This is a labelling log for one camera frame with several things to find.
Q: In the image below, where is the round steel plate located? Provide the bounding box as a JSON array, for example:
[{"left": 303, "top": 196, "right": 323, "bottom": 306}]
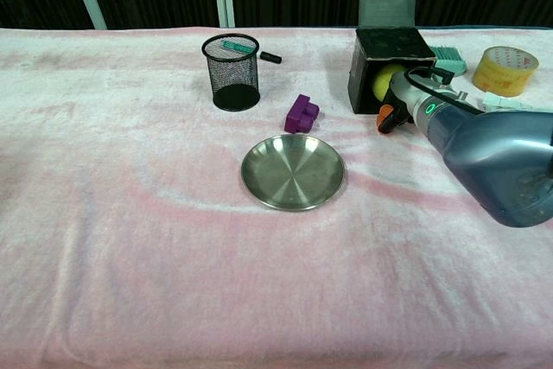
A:
[{"left": 240, "top": 134, "right": 346, "bottom": 213}]

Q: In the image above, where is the printed plastic food bag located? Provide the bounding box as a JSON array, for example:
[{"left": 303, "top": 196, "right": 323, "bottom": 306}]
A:
[{"left": 476, "top": 92, "right": 553, "bottom": 113}]

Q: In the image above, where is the purple toy block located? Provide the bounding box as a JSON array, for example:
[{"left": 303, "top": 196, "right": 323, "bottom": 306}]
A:
[{"left": 283, "top": 93, "right": 321, "bottom": 135}]

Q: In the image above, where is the yellow packing tape roll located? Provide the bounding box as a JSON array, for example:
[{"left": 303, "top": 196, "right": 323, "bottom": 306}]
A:
[{"left": 471, "top": 45, "right": 540, "bottom": 98}]

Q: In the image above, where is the yellow ball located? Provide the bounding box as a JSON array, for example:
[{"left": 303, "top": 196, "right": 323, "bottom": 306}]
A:
[{"left": 372, "top": 63, "right": 409, "bottom": 105}]

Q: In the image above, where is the black mesh pen holder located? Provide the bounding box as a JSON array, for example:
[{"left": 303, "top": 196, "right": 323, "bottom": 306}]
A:
[{"left": 200, "top": 33, "right": 262, "bottom": 112}]

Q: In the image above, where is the black cardboard box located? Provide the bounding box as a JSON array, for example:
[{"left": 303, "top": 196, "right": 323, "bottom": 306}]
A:
[{"left": 347, "top": 0, "right": 437, "bottom": 116}]

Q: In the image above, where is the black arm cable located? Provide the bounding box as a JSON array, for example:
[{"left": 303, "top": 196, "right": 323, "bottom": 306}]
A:
[{"left": 403, "top": 65, "right": 483, "bottom": 116}]

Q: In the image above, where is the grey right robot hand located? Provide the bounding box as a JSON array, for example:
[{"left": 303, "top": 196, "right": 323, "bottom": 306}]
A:
[{"left": 376, "top": 69, "right": 435, "bottom": 136}]

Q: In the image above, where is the pink plush table cloth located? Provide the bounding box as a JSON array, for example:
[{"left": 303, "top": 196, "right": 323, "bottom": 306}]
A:
[{"left": 0, "top": 26, "right": 553, "bottom": 369}]

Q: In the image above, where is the teal cleaning brush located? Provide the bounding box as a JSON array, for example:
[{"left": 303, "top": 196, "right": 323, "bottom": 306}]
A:
[{"left": 428, "top": 45, "right": 468, "bottom": 76}]

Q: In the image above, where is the green marker pen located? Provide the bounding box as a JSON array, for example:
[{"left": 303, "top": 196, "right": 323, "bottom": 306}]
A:
[{"left": 221, "top": 39, "right": 254, "bottom": 53}]

